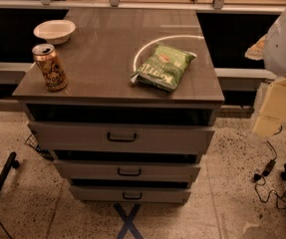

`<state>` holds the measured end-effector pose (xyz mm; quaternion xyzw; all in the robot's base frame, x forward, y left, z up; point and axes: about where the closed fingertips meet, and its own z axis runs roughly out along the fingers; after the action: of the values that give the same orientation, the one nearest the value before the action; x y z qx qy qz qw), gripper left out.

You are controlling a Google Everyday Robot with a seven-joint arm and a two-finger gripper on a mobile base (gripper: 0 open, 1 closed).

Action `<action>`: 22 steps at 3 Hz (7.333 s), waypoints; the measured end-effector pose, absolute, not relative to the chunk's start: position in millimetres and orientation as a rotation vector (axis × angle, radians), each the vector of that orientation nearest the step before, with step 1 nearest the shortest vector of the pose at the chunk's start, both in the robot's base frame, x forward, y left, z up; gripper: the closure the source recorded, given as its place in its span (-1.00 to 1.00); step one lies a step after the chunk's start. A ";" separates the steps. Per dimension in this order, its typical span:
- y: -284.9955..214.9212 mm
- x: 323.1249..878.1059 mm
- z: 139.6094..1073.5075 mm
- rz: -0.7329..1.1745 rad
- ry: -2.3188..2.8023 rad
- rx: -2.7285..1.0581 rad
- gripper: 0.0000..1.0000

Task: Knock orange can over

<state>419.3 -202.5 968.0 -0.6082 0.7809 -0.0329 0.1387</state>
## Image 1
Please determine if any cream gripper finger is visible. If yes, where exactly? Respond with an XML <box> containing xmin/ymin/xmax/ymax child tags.
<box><xmin>252</xmin><ymin>116</ymin><xmax>281</xmax><ymax>137</ymax></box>

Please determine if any orange patterned drink can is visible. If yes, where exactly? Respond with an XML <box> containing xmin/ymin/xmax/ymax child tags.
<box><xmin>32</xmin><ymin>43</ymin><xmax>68</xmax><ymax>92</ymax></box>

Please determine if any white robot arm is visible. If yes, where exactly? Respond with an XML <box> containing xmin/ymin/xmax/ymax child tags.
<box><xmin>245</xmin><ymin>8</ymin><xmax>286</xmax><ymax>137</ymax></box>

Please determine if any green kettle chips bag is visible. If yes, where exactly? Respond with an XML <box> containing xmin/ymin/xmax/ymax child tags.
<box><xmin>131</xmin><ymin>43</ymin><xmax>196</xmax><ymax>92</ymax></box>

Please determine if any grey drawer cabinet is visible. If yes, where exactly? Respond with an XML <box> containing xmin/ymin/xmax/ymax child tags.
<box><xmin>14</xmin><ymin>8</ymin><xmax>224</xmax><ymax>204</ymax></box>

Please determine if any blue tape cross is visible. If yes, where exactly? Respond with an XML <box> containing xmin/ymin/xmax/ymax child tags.
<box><xmin>114</xmin><ymin>203</ymin><xmax>143</xmax><ymax>239</ymax></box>

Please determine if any white paper bowl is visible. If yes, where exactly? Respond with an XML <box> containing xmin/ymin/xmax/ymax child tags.
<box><xmin>33</xmin><ymin>20</ymin><xmax>76</xmax><ymax>45</ymax></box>

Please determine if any black power adapter cable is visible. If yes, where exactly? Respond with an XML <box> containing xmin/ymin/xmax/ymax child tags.
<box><xmin>252</xmin><ymin>125</ymin><xmax>286</xmax><ymax>211</ymax></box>

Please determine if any black wire basket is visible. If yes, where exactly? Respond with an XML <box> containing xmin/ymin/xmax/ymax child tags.
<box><xmin>25</xmin><ymin>133</ymin><xmax>54</xmax><ymax>161</ymax></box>

